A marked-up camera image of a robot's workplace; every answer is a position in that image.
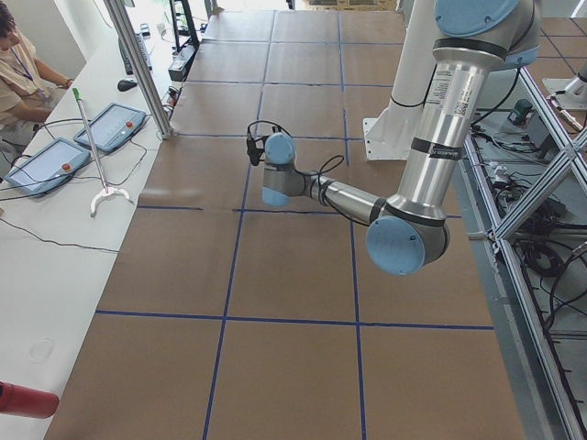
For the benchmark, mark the red cylinder bottle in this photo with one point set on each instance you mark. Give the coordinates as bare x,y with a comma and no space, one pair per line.
31,403

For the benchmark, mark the aluminium side frame rail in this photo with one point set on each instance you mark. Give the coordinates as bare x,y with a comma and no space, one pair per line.
525,173

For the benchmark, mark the seated person beige shirt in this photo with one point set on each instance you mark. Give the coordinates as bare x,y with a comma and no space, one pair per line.
30,88

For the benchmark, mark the aluminium frame post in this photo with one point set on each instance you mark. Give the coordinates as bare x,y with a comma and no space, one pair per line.
122,24

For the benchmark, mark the near blue teach pendant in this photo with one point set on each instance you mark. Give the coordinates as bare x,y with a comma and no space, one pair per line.
49,168

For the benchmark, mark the far blue teach pendant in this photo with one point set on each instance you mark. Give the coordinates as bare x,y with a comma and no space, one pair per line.
115,125

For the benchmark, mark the white reacher grabber tool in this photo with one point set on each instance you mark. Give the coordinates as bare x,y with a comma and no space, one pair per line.
107,189

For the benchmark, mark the brown paper table cover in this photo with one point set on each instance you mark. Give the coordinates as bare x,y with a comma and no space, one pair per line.
226,319

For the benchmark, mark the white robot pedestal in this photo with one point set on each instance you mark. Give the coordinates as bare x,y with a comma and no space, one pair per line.
389,136

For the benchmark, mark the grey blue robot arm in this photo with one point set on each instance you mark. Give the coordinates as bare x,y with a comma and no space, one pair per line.
469,40

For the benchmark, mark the black computer mouse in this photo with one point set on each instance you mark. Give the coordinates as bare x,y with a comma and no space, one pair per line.
124,85

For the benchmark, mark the blue teach pendant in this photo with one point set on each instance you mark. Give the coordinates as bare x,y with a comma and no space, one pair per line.
115,125
49,168

